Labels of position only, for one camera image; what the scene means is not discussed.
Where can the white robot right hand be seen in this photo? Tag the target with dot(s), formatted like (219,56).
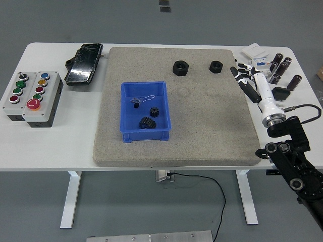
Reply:
(265,93)

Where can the small black gear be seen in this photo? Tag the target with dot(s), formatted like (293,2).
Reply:
(154,112)

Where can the large black gear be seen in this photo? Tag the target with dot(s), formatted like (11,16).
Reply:
(147,123)

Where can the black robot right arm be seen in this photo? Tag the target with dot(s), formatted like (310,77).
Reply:
(290,161)

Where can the small black hex nut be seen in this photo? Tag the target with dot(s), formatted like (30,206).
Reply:
(216,67)

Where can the brown cardboard box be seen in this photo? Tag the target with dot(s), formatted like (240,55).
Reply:
(320,73)

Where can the large black hex nut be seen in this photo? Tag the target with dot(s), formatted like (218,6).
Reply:
(181,68)

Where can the silver table control box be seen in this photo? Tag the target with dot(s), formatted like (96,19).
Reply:
(162,176)

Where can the blue plastic box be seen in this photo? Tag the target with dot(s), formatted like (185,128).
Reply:
(131,121)

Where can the grey emergency-stop button box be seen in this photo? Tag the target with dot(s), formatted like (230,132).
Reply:
(48,100)

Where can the grey four-button control box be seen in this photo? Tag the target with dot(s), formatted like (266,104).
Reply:
(10,103)

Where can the black power adapter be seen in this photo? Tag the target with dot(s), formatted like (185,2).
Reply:
(281,93)

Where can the white socket plate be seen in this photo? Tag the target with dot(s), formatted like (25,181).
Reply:
(278,103)

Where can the dark brown capacitor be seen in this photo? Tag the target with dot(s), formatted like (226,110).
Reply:
(275,79)
(273,67)
(282,68)
(294,82)
(278,58)
(287,61)

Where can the white circuit breaker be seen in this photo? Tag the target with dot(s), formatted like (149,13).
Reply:
(262,63)

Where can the grey-brown mat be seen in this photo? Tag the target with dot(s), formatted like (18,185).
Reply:
(202,138)

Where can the white table leg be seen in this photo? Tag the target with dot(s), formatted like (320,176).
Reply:
(248,201)
(70,201)

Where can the black foot pedal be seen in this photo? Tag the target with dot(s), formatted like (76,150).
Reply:
(82,65)

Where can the silver metal plate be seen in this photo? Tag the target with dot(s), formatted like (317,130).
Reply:
(149,237)

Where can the white wall switch panel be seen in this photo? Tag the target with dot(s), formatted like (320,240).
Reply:
(255,51)

